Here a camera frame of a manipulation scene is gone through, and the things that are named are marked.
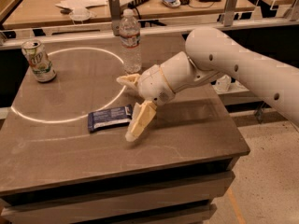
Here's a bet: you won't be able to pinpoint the lower grey cabinet drawer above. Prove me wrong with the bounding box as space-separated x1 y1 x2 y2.
102 203 218 224

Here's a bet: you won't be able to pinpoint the blue white face mask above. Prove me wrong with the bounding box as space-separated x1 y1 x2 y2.
162 0 180 7

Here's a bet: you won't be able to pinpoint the wooden background desk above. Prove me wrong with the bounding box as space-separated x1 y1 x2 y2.
2 0 261 30

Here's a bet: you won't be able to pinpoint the left clear sanitizer bottle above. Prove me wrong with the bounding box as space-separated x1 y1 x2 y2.
215 75 232 92

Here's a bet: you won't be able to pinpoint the right grey metal post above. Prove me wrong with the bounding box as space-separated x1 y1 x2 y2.
222 0 237 27

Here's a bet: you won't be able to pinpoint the white paper sheets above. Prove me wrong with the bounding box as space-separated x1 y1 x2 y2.
57 0 108 9

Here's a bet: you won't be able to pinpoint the grey metal post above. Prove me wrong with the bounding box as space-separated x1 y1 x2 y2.
222 0 237 27
108 0 121 36

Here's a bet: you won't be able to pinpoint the left grey metal post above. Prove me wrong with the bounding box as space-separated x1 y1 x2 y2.
108 0 121 36

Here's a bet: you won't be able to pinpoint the upper grey cabinet drawer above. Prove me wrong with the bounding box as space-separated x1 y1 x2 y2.
3 171 235 224

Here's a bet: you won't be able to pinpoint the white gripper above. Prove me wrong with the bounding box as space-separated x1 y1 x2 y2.
117 64 175 142

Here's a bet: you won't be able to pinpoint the grey cabinet drawer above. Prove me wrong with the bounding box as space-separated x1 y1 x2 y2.
102 203 218 224
3 171 235 224

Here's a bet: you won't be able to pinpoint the clear plastic water bottle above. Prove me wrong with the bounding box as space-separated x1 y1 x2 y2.
119 8 142 74

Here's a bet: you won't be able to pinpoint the green white 7up can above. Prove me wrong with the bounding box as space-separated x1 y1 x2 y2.
21 39 56 82

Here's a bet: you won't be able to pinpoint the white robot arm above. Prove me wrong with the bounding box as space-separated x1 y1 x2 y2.
117 27 299 142

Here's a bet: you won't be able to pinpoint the blue rxbar blueberry bar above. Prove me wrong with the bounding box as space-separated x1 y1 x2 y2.
88 105 133 133

